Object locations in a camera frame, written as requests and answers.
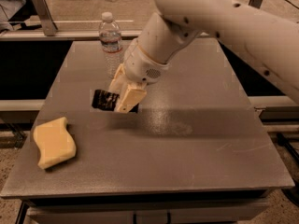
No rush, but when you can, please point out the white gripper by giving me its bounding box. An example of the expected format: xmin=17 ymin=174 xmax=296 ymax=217
xmin=108 ymin=38 xmax=169 ymax=113

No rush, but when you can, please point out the black rxbar chocolate wrapper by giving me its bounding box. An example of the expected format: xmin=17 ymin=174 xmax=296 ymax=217
xmin=91 ymin=89 xmax=139 ymax=113

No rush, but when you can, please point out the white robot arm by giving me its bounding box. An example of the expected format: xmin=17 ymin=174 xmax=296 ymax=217
xmin=107 ymin=0 xmax=299 ymax=113

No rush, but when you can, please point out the yellow curved sponge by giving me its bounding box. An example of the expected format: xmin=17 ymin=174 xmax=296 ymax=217
xmin=33 ymin=117 xmax=77 ymax=170

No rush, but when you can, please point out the clear plastic water bottle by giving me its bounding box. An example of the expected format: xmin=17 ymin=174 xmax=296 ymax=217
xmin=99 ymin=12 xmax=123 ymax=78

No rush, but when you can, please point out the grey cabinet under table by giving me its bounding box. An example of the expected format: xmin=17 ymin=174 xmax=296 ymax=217
xmin=15 ymin=190 xmax=268 ymax=224

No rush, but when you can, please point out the left metal bracket post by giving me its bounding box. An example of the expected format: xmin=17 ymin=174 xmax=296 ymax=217
xmin=32 ymin=0 xmax=57 ymax=36

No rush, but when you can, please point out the metal rail behind table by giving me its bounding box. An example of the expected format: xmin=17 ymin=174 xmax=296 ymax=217
xmin=0 ymin=29 xmax=210 ymax=42

